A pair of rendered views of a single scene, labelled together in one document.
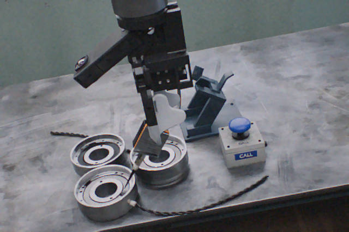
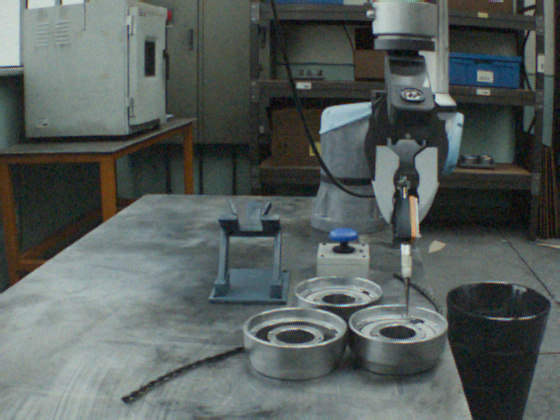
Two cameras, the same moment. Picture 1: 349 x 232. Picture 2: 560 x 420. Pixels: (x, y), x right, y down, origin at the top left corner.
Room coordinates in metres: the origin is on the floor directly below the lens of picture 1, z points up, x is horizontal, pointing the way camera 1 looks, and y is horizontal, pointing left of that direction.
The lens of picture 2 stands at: (0.68, 0.78, 1.10)
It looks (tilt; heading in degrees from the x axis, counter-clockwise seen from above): 13 degrees down; 276
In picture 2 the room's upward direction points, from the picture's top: straight up
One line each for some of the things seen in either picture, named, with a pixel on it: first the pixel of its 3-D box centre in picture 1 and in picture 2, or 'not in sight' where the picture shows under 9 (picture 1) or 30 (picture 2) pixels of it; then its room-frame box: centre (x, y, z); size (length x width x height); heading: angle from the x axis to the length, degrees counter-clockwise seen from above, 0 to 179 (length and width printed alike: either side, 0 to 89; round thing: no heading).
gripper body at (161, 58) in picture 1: (155, 49); (404, 91); (0.62, 0.02, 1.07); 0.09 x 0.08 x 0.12; 94
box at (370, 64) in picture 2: not in sight; (381, 53); (0.53, -3.55, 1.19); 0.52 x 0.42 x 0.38; 1
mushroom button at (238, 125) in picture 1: (240, 132); (343, 247); (0.70, -0.10, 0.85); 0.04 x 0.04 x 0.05
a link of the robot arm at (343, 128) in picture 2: not in sight; (355, 137); (0.68, -0.44, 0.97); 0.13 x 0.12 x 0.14; 172
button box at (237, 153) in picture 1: (244, 143); (343, 263); (0.69, -0.11, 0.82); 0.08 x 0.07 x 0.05; 91
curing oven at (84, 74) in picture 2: not in sight; (103, 70); (1.92, -2.23, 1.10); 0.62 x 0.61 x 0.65; 91
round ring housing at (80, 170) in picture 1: (100, 157); (295, 343); (0.74, 0.16, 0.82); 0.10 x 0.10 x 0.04
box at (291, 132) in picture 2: not in sight; (302, 134); (1.05, -3.53, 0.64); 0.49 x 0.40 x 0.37; 6
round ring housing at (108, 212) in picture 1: (107, 193); (397, 339); (0.63, 0.15, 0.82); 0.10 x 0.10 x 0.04
